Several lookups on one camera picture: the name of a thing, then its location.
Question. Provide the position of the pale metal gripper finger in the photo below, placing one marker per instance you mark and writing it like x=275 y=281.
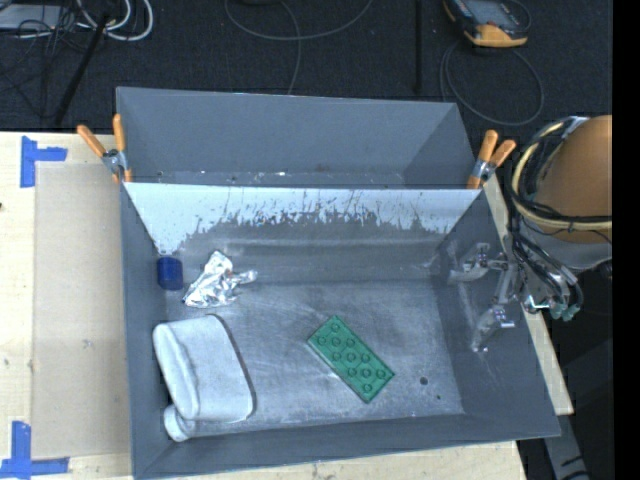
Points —
x=492 y=325
x=474 y=267

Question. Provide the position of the dark green flat block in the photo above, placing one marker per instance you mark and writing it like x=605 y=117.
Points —
x=351 y=359

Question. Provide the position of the grey metal bin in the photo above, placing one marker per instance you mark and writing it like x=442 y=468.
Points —
x=310 y=288

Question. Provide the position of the crumpled silver foil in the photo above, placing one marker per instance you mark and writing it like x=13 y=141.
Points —
x=215 y=283

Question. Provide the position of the white plastic jug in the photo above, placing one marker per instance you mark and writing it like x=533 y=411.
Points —
x=205 y=368

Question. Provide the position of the blue cup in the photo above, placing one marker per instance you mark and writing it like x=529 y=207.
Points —
x=170 y=273

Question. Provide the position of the pale cardboard board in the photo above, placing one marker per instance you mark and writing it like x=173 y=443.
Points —
x=75 y=308

